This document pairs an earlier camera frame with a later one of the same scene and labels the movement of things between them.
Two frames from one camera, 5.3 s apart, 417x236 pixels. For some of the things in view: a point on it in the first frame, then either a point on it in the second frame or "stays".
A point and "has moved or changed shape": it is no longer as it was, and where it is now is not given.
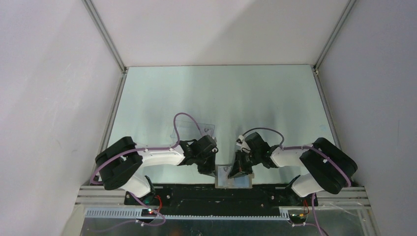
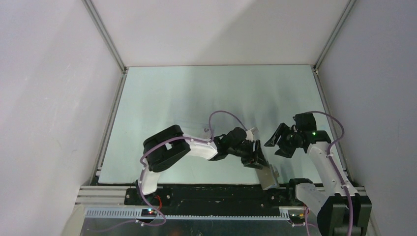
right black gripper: (239, 167) -> (282, 130)
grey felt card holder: (222, 180) -> (268, 177)
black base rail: (176, 200) stays
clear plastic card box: (174, 134) has moved or changed shape
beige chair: (74, 225) stays
